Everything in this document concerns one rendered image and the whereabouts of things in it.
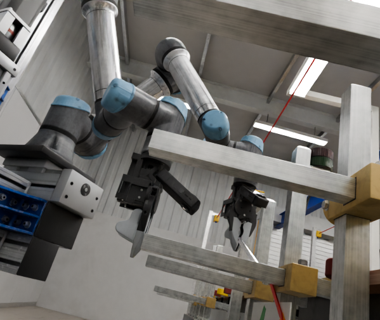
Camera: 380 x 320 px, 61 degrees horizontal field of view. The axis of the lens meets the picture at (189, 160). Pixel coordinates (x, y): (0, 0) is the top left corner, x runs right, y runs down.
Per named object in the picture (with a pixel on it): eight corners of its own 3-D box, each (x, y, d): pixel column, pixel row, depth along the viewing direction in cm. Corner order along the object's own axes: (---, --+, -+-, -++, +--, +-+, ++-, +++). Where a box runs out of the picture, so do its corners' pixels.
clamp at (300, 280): (289, 290, 58) (292, 261, 61) (268, 292, 71) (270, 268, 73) (320, 298, 58) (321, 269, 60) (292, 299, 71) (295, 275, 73)
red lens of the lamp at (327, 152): (313, 153, 77) (313, 145, 78) (303, 162, 82) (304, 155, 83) (337, 159, 77) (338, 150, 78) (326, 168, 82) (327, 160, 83)
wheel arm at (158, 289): (153, 292, 175) (155, 284, 177) (153, 292, 178) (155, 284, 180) (231, 313, 174) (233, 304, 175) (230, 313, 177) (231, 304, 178)
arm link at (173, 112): (151, 101, 80) (179, 117, 83) (137, 139, 75) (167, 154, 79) (165, 87, 73) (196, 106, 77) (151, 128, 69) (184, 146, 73)
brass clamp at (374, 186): (365, 196, 40) (366, 160, 42) (318, 221, 52) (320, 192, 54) (415, 209, 40) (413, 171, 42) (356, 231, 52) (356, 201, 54)
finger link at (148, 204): (136, 232, 66) (149, 193, 69) (144, 235, 66) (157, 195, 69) (134, 228, 61) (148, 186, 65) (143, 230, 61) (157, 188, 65)
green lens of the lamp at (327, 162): (312, 162, 76) (313, 153, 77) (302, 171, 81) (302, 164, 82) (337, 168, 76) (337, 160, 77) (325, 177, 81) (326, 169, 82)
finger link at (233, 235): (226, 252, 94) (232, 221, 98) (237, 251, 89) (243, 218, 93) (217, 249, 93) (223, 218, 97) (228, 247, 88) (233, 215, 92)
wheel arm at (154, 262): (144, 268, 85) (148, 252, 87) (144, 270, 88) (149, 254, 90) (306, 311, 84) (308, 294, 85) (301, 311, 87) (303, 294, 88)
